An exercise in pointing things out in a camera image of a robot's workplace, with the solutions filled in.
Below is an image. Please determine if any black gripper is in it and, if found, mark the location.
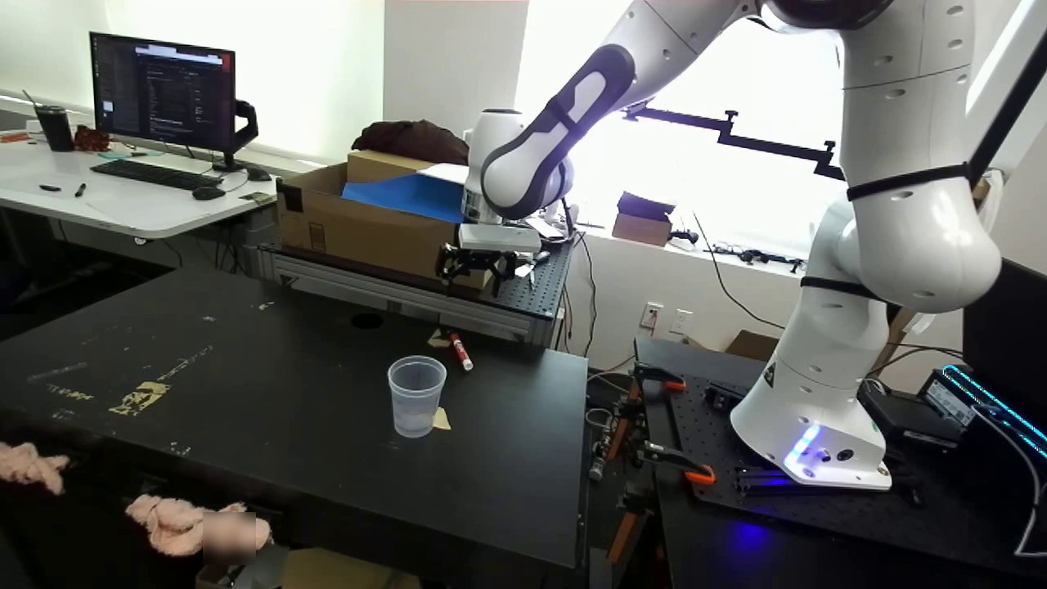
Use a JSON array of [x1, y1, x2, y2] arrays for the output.
[[439, 245, 531, 297]]

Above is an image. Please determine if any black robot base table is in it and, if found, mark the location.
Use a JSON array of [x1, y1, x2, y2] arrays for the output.
[[634, 334, 1047, 589]]

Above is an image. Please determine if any translucent plastic cup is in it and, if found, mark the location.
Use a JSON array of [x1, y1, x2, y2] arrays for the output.
[[384, 355, 451, 441]]

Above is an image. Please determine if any black desk cup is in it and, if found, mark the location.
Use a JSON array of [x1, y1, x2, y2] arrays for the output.
[[32, 102, 80, 155]]

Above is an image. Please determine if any person's pink hand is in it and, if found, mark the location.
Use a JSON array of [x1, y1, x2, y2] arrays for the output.
[[121, 490, 278, 564], [0, 440, 71, 499]]

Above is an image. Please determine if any blue sheet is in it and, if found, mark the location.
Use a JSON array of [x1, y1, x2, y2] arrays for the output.
[[337, 170, 469, 228]]

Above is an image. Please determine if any brown cardboard box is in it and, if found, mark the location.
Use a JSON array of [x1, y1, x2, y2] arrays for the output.
[[271, 149, 473, 282]]

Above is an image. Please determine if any dark brown bag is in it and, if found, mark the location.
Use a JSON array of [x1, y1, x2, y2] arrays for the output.
[[347, 117, 472, 166]]

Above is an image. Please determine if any small brown box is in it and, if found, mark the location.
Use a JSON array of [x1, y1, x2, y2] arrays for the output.
[[608, 191, 676, 248]]

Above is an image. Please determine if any black keyboard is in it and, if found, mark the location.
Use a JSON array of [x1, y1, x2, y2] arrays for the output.
[[87, 156, 225, 197]]

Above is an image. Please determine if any black computer monitor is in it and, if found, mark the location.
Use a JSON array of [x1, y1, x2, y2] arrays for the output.
[[84, 30, 262, 175]]

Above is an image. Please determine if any white office desk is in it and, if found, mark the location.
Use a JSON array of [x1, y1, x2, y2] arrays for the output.
[[0, 132, 280, 245]]

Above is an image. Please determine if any blue lit black console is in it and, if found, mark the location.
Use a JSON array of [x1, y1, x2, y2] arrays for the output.
[[916, 360, 1047, 468]]

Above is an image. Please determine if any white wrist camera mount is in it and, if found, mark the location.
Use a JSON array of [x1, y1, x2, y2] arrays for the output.
[[454, 220, 547, 257]]

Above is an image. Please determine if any orange handled clamp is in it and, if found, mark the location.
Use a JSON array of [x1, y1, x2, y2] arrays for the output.
[[639, 436, 723, 494], [631, 367, 694, 400]]

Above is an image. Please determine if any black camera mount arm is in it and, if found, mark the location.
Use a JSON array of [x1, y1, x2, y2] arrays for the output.
[[626, 97, 850, 184]]

